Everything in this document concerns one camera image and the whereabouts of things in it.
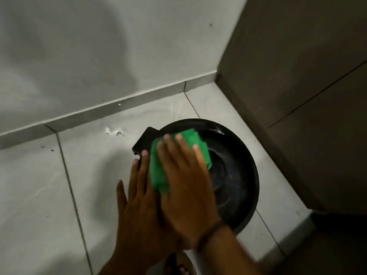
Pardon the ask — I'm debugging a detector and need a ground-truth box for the person's right forearm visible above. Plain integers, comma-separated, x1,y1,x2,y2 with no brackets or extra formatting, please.
198,224,262,275

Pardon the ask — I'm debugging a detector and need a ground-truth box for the person's left hand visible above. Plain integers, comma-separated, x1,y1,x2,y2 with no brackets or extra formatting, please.
114,150,183,266

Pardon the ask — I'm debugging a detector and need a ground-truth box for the person's right hand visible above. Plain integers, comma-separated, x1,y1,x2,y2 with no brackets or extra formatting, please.
156,134,223,250

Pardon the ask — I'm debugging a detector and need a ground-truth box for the green cleaning cloth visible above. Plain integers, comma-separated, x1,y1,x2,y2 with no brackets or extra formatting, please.
149,128,213,194

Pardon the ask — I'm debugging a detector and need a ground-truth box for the brown wooden cabinet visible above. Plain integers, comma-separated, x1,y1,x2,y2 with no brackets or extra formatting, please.
215,0,367,216

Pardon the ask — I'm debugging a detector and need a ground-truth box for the person's foot in sandal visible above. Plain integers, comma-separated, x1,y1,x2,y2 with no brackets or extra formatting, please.
163,251,197,275

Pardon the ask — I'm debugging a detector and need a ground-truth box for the white paper scrap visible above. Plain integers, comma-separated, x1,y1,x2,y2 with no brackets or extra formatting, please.
104,127,127,138

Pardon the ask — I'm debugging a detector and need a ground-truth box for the dark wrist bracelet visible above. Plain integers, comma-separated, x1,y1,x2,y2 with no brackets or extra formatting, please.
196,220,227,253

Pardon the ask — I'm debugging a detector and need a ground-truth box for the person's left forearm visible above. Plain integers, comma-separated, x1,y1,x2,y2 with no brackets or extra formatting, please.
97,250,174,275

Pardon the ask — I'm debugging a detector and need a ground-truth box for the black round fan base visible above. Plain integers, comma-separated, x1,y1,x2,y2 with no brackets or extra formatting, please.
132,118,260,235

